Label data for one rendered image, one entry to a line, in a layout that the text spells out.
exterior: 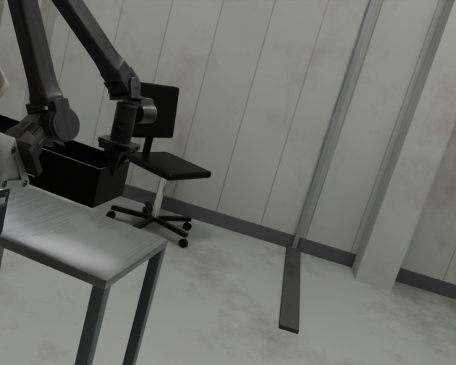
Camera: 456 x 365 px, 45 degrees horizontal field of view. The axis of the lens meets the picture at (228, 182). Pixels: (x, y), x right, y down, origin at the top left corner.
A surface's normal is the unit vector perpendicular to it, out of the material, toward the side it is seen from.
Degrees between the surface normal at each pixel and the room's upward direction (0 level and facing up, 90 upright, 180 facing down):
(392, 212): 90
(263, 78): 90
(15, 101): 90
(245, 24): 90
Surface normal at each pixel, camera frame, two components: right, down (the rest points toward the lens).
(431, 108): -0.14, 0.21
